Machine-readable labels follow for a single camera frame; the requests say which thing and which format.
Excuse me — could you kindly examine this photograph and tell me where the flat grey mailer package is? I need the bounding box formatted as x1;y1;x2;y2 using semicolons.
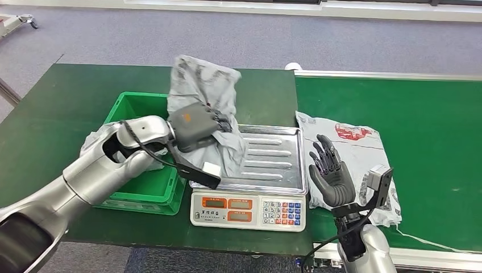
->
295;111;403;228

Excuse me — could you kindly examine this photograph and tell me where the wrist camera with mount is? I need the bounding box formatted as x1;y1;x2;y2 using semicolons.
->
167;141;222;191
331;164;394;220

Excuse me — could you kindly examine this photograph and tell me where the white electronic scale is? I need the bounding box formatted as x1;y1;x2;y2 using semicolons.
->
189;188;307;233

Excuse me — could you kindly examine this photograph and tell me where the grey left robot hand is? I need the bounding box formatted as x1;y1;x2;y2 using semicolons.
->
167;102;234;154

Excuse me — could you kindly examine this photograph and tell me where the dark green table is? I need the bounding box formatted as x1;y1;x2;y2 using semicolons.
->
0;63;315;257

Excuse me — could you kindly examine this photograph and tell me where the green conveyor belt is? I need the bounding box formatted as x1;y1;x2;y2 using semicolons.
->
294;69;482;273

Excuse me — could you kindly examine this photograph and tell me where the grey metal pole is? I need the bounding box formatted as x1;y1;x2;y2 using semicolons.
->
0;77;23;106

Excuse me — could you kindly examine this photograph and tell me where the grey mailer package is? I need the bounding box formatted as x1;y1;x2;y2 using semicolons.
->
80;122;169;172
295;111;403;228
167;54;247;178

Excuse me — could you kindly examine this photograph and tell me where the white wheeled cart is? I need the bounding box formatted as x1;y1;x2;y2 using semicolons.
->
0;13;39;38

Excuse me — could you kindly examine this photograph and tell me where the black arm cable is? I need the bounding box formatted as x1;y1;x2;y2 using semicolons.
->
119;119;180;169
300;210;377;273

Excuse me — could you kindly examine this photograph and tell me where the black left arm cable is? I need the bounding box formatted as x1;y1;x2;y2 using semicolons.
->
119;119;180;169

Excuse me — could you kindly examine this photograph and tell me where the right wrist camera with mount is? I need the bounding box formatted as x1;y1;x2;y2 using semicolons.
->
331;164;394;220

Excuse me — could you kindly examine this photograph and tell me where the steel scale tray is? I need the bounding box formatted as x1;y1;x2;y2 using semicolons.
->
188;124;308;196

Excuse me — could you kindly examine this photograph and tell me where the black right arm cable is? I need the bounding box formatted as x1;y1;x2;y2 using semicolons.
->
300;210;377;273

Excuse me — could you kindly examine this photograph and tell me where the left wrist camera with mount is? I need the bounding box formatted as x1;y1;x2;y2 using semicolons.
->
167;141;222;191

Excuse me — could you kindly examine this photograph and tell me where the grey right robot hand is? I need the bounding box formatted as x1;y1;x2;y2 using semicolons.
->
309;134;356;208

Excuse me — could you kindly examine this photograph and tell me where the green plastic crate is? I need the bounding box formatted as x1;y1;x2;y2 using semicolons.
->
94;91;187;216

